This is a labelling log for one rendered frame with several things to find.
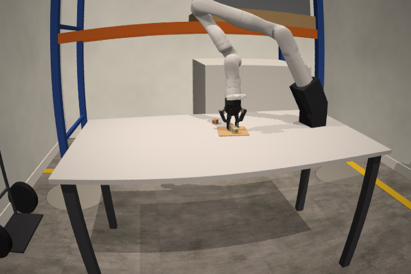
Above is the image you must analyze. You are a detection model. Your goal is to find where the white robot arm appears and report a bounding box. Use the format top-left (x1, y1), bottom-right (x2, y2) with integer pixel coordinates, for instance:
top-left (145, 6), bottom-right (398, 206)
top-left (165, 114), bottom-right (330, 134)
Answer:
top-left (191, 0), bottom-right (313, 100)

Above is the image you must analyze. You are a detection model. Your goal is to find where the tan square mat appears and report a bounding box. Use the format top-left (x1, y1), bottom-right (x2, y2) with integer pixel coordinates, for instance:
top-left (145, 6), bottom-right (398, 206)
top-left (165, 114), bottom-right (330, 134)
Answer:
top-left (217, 126), bottom-right (249, 137)

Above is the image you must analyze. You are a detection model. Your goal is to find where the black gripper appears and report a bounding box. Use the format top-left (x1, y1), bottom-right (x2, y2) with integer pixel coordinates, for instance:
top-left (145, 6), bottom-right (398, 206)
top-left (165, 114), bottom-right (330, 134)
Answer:
top-left (219, 98), bottom-right (247, 131)

